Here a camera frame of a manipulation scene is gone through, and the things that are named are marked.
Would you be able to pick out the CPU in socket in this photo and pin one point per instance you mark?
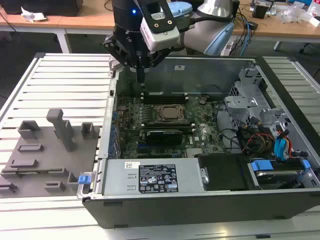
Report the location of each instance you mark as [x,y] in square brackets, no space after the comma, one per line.
[172,112]

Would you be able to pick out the round coin battery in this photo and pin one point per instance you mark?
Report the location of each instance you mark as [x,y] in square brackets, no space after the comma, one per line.
[203,101]

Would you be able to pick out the small black box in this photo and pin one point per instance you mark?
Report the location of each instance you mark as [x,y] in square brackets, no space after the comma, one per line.
[260,11]

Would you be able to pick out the black plastic shroud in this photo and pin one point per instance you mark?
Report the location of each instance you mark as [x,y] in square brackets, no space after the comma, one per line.
[222,172]

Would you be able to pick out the grey parts rack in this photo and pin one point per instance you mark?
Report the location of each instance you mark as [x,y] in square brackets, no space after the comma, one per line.
[50,155]

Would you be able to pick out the black monitor base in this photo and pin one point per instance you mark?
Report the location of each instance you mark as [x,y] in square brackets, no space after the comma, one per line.
[45,7]

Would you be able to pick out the black graphics card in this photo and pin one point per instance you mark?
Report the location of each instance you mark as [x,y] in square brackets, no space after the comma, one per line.
[163,137]

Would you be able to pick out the crumpled white paper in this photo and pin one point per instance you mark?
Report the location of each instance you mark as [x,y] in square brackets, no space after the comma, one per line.
[32,15]

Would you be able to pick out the green motherboard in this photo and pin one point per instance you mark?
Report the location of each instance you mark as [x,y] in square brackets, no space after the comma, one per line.
[200,130]

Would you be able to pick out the wooden desk with clutter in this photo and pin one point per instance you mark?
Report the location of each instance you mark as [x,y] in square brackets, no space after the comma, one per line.
[280,28]

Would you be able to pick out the open black PC case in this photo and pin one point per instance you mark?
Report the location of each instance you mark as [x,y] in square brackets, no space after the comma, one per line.
[200,212]

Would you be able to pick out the clear plastic bag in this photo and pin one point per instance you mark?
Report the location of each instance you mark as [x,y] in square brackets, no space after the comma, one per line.
[293,12]

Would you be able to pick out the silver chipset heatsink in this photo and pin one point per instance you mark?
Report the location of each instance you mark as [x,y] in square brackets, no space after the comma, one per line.
[194,153]

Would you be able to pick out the wooden desk white legs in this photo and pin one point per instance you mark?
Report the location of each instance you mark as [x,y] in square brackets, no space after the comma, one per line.
[75,23]

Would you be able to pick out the grey power supply unit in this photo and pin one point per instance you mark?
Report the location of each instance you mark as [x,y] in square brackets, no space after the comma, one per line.
[120,177]

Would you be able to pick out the hard disk in blue carrier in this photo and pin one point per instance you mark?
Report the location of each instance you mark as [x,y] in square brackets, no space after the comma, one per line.
[272,172]

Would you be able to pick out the blue case latch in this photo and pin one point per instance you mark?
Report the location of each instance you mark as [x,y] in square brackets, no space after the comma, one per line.
[83,180]

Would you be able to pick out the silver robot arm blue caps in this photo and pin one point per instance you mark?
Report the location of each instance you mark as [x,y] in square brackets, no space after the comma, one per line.
[200,35]

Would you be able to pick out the white power strip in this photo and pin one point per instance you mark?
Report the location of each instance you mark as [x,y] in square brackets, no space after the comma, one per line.
[228,47]

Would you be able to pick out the silver drive cage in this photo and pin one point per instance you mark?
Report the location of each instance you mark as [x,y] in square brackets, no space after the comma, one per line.
[242,102]

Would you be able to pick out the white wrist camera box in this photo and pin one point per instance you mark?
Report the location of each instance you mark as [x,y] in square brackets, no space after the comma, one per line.
[160,32]

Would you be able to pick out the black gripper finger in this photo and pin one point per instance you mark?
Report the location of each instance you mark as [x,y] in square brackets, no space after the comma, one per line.
[156,57]
[117,47]

